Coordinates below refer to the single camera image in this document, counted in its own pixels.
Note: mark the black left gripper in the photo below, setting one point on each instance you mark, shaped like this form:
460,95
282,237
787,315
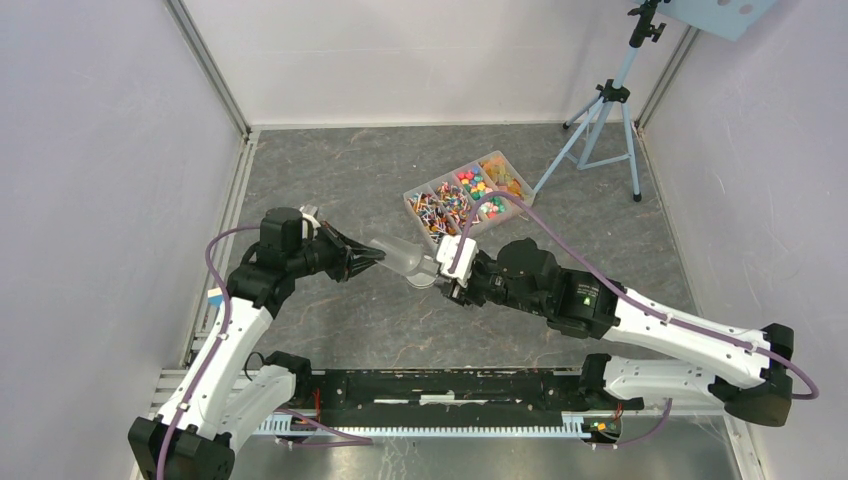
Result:
350,257

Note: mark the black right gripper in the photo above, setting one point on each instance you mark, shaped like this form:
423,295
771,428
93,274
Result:
465,295

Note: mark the clear plastic scoop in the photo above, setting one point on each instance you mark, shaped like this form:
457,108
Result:
402,256

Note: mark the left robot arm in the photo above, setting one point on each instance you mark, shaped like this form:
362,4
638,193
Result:
198,432

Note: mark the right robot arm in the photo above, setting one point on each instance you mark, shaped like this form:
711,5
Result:
742,370

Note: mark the clear compartment candy tray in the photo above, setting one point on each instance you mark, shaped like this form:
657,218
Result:
443,206

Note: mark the blue and white block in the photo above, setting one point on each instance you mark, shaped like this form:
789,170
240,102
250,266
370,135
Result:
215,297

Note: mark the light blue perforated board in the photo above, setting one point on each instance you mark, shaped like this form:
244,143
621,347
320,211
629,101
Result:
728,19

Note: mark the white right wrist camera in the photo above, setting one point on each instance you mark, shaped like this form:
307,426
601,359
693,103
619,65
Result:
453,262

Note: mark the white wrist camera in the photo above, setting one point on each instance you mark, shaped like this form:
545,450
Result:
310,215
453,262

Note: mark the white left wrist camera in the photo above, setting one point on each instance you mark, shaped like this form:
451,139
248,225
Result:
310,215

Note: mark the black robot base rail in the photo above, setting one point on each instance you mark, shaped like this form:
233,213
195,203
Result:
467,397

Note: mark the light blue camera tripod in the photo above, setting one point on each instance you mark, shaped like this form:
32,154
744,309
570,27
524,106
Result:
587,125

